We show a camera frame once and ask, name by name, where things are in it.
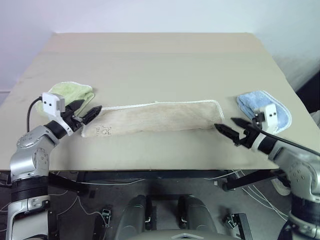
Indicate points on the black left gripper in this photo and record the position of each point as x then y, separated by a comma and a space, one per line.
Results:
74, 121

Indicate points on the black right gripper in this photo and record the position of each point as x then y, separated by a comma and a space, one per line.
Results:
248, 137

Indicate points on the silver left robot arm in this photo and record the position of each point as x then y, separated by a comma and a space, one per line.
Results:
27, 155

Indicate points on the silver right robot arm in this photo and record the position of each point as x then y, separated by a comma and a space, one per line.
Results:
300, 172

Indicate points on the green towel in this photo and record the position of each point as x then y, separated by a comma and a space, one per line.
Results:
67, 91

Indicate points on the blue towel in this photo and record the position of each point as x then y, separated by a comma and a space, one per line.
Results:
252, 101

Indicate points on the beige towel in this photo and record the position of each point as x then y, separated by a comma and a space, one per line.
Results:
160, 118

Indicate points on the white shoe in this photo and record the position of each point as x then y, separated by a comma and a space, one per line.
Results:
280, 186

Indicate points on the black caster wheel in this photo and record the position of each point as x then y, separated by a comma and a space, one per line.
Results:
230, 221
106, 217

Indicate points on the grey robot lower body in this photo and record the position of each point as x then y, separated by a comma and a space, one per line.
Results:
165, 217

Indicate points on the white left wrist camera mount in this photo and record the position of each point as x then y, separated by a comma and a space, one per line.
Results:
51, 103

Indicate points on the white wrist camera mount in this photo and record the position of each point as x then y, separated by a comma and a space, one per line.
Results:
270, 116
51, 103

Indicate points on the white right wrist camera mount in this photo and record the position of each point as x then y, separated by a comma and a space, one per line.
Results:
270, 116

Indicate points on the black table frame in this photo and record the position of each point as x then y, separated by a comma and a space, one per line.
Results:
155, 173

